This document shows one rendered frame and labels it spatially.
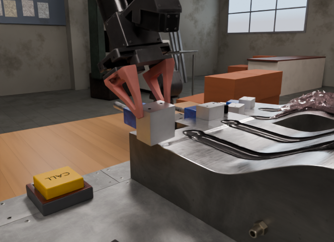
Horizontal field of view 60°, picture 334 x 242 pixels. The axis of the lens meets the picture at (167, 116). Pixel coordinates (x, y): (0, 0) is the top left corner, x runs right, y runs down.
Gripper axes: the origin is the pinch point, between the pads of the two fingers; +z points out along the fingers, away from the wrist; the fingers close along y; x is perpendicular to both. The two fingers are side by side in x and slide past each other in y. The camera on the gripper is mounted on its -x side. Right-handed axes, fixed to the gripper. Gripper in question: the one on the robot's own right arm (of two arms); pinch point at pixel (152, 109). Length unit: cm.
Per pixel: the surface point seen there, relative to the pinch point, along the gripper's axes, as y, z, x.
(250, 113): 40.3, 7.8, 12.3
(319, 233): -0.5, 17.9, -20.1
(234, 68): 611, -73, 424
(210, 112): 17.2, 3.6, 4.6
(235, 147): 9.4, 10.1, -5.1
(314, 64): 635, -13, 243
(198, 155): 2.0, 8.8, -4.2
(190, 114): 16.8, 2.6, 10.3
